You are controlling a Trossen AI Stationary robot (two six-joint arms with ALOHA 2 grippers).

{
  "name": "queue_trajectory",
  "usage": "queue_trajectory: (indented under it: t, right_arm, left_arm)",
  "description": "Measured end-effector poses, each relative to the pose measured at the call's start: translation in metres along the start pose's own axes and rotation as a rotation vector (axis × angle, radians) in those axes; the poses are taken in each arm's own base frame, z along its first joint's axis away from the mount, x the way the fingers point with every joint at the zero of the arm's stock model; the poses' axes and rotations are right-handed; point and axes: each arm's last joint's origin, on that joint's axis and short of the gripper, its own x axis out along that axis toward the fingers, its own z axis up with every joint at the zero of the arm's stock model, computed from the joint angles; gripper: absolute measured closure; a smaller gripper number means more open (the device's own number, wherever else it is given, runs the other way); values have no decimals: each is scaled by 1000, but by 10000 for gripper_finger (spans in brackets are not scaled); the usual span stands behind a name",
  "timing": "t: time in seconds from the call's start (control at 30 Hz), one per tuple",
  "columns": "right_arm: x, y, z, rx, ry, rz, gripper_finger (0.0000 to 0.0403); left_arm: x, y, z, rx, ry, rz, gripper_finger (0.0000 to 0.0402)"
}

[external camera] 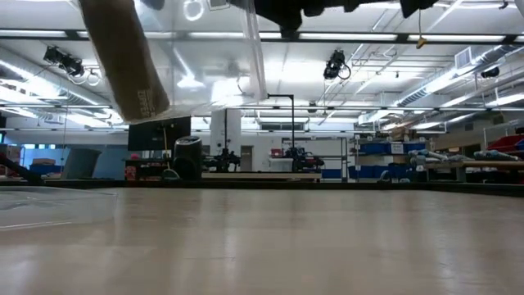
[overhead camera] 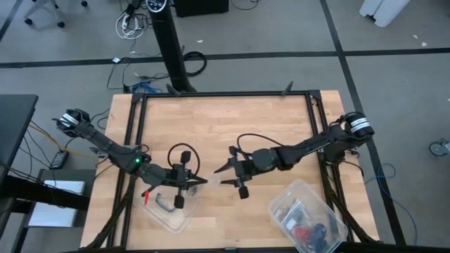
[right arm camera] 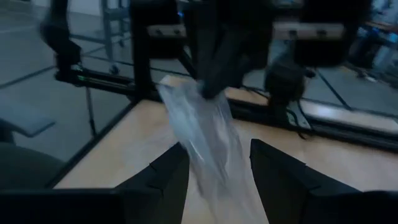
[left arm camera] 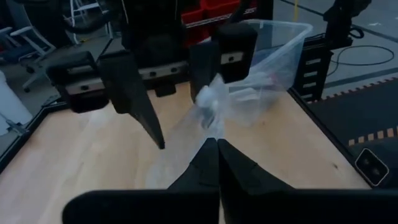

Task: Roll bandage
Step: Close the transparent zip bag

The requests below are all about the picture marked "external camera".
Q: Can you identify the blue storage bin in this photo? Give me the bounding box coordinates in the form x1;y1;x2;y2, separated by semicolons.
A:
359;141;392;155
350;163;414;179
403;141;427;155

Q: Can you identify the white ceiling vent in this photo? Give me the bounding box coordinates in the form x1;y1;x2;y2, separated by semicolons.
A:
454;47;472;70

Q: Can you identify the wooden workbench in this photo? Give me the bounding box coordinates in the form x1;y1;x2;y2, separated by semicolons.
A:
425;160;524;182

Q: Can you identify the black monitor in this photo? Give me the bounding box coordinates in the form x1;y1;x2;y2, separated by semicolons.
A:
127;116;192;152

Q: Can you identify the white building column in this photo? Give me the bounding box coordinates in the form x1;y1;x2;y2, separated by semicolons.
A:
210;108;242;157

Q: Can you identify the white storage box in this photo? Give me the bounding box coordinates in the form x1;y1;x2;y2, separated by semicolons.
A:
269;157;294;172

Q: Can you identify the blue crate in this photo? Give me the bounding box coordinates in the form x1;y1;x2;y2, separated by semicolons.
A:
29;162;63;178

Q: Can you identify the grey fabric bundle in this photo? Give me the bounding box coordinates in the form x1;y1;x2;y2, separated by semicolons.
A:
408;148;472;164
473;149;520;161

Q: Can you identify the grey bin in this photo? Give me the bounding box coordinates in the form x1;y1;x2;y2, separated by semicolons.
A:
63;147;102;179

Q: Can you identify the tan elastic bandage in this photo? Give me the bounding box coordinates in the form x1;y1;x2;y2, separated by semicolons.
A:
78;0;171;124

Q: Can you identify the black background station frame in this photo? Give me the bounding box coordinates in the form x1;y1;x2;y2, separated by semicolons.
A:
224;93;296;173

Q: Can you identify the cardboard box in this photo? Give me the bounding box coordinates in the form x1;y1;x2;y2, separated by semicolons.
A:
388;125;418;143

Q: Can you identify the red bin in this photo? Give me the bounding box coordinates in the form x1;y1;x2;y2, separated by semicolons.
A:
486;134;524;153

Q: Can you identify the clear plastic zip bag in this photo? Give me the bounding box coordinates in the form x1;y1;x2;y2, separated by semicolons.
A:
77;0;269;125

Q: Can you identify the white cable loop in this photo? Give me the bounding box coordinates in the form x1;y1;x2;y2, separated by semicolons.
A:
182;0;206;22

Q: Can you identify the black ceiling camera with cable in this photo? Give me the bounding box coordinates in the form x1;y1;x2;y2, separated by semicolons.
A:
322;48;352;81

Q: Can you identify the yellow hanging cord tag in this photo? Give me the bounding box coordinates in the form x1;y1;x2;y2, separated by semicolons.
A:
416;10;429;49

